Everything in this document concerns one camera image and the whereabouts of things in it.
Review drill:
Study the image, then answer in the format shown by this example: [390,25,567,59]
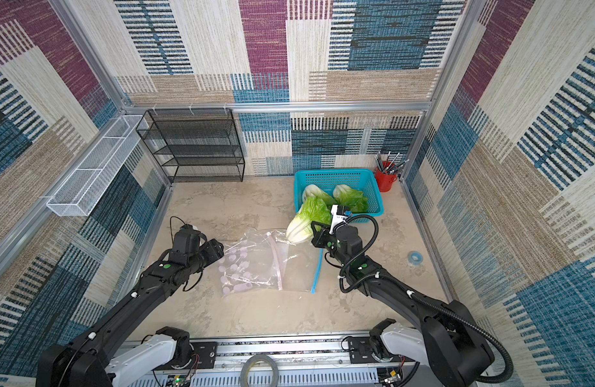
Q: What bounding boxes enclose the clear pink-zip lettuce bag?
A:
[218,228,292,297]

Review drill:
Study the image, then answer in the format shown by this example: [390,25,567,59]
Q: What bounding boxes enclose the chinese cabbage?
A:
[332,185,368,214]
[302,184,337,207]

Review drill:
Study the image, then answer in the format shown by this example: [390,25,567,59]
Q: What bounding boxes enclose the clear blue-zip bag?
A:
[264,230,323,294]

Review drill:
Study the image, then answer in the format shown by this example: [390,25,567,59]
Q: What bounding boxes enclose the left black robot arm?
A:
[35,224,224,386]

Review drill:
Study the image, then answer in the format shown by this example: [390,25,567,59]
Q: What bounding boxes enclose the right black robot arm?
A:
[309,215,515,386]

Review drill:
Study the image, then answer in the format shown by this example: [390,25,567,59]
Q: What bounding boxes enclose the teal plastic basket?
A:
[294,169,384,223]

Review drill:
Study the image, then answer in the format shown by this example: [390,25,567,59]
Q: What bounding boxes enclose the red utensil cup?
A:
[374,161,398,193]

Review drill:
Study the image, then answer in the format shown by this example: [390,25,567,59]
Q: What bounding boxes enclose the blue tape roll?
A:
[407,251,423,266]

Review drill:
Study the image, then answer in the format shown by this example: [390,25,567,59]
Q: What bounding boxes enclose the metal utensils in cup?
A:
[374,153,409,177]

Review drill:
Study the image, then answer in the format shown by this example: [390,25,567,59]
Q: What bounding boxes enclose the grey tape roll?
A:
[239,354,280,387]

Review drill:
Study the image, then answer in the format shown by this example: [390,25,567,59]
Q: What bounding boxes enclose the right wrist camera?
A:
[329,205,352,235]

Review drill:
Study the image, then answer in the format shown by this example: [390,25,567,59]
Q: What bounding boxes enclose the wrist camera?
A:
[180,223,198,232]
[329,205,352,235]

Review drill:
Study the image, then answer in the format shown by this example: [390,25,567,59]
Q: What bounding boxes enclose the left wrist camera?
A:
[180,223,198,232]

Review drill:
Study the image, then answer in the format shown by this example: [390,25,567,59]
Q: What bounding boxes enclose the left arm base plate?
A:
[155,342,218,372]

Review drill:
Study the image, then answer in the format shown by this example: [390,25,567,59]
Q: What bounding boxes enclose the black wire shelf rack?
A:
[136,108,245,184]

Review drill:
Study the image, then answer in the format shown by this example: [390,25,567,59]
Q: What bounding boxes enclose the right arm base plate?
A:
[340,335,414,364]

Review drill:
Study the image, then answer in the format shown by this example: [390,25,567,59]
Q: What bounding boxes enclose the white mesh wall basket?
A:
[47,115,142,217]

